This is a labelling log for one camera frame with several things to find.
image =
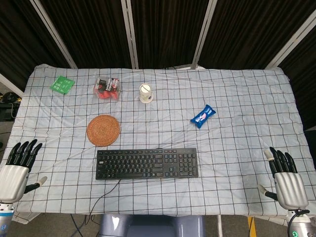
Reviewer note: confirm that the black computer keyboard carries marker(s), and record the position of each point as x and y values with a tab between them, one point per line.
148	164

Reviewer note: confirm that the round woven rattan coaster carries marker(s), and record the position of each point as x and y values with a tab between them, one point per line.
103	130

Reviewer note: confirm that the blue snack packet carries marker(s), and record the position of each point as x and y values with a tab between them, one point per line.
203	116

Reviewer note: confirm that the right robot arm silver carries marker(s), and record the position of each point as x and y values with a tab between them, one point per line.
304	229

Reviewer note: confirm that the black partition curtain panel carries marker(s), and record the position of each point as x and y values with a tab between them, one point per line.
91	32
249	29
168	32
306	74
22	42

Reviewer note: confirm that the white partition frame post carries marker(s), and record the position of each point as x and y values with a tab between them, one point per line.
291	40
203	34
11	86
130	34
54	34

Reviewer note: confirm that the white paper cup leaf print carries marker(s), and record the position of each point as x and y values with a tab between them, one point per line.
146	93

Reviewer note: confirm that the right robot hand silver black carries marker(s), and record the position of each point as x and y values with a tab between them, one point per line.
291	190

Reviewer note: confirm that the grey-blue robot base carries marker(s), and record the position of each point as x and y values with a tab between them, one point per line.
150	227

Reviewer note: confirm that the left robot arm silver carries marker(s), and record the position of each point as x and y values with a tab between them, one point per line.
5	222

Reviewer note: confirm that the black background equipment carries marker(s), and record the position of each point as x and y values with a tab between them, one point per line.
6	108

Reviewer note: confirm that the white table leg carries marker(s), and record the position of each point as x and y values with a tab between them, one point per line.
219	225

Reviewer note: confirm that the clear box with red items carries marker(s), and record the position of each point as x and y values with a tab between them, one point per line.
106	89

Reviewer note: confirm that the light blue checked tablecloth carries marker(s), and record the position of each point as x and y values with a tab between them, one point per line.
234	148

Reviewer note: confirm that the yellow floor object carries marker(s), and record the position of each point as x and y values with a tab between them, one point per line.
251	227

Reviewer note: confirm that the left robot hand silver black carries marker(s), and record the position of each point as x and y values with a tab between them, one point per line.
12	180

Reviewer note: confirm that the green flat packet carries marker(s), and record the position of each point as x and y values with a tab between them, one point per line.
62	84

